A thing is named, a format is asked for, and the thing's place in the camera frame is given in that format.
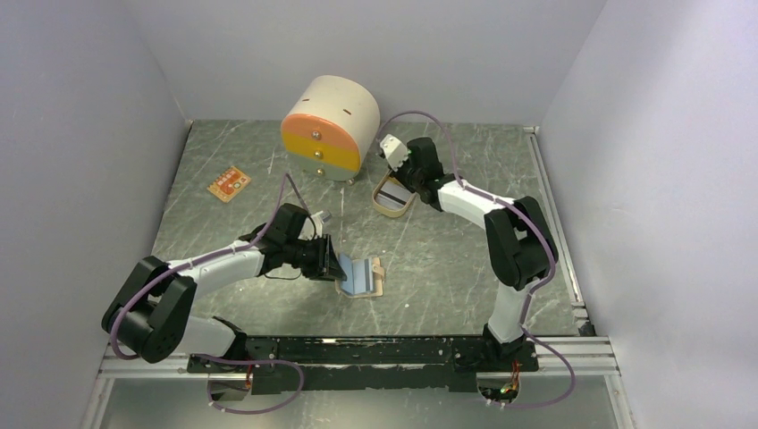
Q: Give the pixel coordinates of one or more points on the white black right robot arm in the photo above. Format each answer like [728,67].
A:
[521,250]

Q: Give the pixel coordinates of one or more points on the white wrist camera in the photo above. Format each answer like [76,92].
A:
[321,217]
[394,151]

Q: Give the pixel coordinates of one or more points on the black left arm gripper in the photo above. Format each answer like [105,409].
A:
[326,263]

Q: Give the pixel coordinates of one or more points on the stack of cards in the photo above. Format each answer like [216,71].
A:
[392,196]

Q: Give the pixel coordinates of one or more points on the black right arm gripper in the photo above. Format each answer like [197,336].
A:
[399,173]

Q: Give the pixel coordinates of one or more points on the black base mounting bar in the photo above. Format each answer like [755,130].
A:
[273,365]

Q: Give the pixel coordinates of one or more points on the orange patterned card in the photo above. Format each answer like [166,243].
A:
[229,184]

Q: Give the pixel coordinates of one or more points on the beige oval card tray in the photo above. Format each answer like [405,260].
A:
[384,211]

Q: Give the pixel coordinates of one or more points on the beige leather card holder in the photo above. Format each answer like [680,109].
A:
[365,277]

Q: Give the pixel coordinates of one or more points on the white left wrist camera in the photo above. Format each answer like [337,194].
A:
[321,217]

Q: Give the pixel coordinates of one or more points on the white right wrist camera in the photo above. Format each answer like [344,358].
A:
[394,151]

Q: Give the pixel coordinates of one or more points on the round pastel drawer cabinet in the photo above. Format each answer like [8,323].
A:
[329,130]

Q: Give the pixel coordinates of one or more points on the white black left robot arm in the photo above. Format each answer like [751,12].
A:
[150,317]

